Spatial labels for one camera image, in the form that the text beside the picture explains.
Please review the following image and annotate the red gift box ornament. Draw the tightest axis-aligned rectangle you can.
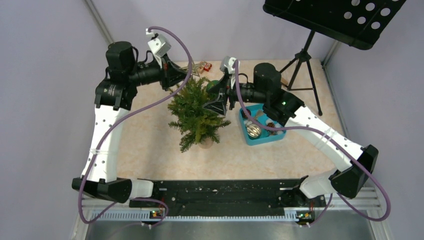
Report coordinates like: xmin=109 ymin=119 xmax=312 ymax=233
xmin=201 ymin=61 xmax=212 ymax=72

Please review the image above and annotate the small green christmas tree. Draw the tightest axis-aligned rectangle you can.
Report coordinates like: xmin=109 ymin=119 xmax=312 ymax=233
xmin=167 ymin=77 xmax=231 ymax=153

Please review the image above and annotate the teal plastic tray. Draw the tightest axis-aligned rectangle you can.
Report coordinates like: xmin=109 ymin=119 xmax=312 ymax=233
xmin=238 ymin=104 xmax=286 ymax=146

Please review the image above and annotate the silver striped ball ornament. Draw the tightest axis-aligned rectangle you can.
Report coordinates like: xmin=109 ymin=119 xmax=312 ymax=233
xmin=246 ymin=123 xmax=262 ymax=140

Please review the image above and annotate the small wooden block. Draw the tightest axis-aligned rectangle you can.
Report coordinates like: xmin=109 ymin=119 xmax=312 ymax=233
xmin=194 ymin=64 xmax=204 ymax=75

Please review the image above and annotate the black music stand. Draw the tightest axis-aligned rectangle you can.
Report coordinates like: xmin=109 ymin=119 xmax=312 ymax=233
xmin=263 ymin=0 xmax=408 ymax=117

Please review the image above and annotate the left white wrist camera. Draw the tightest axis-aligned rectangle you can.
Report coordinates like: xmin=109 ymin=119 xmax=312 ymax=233
xmin=145 ymin=28 xmax=172 ymax=69

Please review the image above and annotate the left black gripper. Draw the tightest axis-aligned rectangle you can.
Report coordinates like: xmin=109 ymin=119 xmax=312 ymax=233
xmin=128 ymin=52 xmax=191 ymax=91

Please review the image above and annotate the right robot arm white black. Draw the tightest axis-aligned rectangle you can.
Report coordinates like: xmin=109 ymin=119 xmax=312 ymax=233
xmin=203 ymin=62 xmax=379 ymax=206

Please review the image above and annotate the green glitter ball ornament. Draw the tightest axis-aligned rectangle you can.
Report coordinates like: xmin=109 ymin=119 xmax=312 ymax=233
xmin=206 ymin=80 xmax=219 ymax=92

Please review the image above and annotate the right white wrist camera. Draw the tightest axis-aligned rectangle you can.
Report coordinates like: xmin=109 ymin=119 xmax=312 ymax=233
xmin=219 ymin=55 xmax=238 ymax=86

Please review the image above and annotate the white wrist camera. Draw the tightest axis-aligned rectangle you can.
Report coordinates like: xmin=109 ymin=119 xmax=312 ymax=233
xmin=145 ymin=28 xmax=172 ymax=69
xmin=219 ymin=55 xmax=238 ymax=86

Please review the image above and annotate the silver gold star topper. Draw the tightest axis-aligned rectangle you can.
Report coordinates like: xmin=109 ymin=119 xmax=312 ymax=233
xmin=191 ymin=61 xmax=205 ymax=79

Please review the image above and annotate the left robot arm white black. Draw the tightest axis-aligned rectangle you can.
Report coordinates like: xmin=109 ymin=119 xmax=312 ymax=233
xmin=71 ymin=40 xmax=187 ymax=207

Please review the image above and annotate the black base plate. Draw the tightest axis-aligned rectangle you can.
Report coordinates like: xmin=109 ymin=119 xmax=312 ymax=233
xmin=129 ymin=179 xmax=326 ymax=217

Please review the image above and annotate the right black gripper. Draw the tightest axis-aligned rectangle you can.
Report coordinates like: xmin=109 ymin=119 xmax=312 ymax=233
xmin=203 ymin=73 xmax=268 ymax=116

